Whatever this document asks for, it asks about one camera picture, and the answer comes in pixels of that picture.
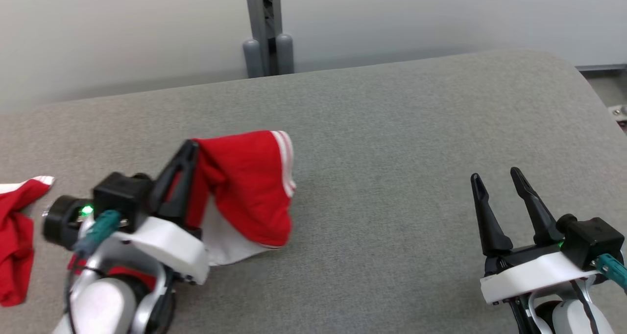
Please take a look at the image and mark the red shorts with white band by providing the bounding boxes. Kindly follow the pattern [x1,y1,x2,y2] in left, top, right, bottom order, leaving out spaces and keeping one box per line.
[0,176,55,308]

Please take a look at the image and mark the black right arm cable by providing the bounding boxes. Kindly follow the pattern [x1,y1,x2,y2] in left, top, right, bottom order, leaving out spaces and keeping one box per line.
[570,279,601,334]

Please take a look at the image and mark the small white floor fixture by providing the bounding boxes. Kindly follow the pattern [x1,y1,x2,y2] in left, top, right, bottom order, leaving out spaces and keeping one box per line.
[607,104,627,130]

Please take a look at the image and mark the teal left camera cable plug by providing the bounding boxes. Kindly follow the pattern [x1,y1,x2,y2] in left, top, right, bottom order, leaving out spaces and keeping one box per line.
[73,209,122,259]

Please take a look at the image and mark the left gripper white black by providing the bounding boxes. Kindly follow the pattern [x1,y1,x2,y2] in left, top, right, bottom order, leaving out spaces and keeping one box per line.
[98,139,211,285]

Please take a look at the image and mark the red jersey with white trim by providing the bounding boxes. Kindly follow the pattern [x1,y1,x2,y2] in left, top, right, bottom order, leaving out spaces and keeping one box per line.
[69,130,297,290]

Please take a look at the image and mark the grey metal post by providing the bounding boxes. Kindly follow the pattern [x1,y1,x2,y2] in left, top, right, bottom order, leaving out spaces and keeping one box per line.
[243,0,283,77]

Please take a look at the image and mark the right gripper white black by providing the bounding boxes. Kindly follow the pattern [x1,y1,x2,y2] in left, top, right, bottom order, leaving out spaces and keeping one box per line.
[470,167,602,306]

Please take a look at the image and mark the teal camera cable plug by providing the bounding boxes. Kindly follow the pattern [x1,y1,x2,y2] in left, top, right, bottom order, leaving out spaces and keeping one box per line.
[73,209,122,259]
[595,253,627,291]

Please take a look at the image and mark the teal right camera cable plug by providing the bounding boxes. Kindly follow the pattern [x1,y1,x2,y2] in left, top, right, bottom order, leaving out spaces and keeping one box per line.
[595,253,627,291]

